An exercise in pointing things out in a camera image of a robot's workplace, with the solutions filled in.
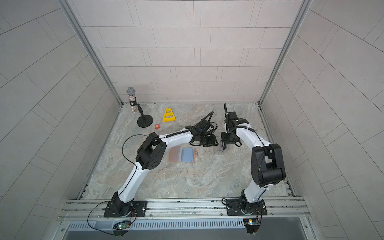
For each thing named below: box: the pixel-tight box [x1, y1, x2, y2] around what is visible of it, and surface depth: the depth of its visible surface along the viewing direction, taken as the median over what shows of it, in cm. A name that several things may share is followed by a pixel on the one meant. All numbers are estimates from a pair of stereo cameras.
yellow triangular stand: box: [162, 107, 176, 123], surface depth 111 cm
